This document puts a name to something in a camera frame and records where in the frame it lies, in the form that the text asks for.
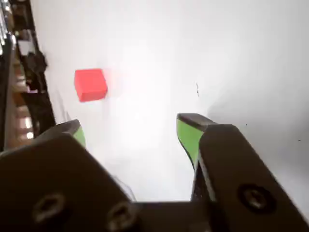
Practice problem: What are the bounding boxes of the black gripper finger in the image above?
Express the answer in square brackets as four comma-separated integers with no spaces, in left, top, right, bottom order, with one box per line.
[0,119,139,232]
[176,113,309,232]

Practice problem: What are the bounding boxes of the red cube block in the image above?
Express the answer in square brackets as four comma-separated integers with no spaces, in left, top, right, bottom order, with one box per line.
[74,68,108,102]

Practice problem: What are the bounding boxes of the black background chair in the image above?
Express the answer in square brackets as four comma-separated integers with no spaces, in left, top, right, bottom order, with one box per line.
[25,50,49,92]

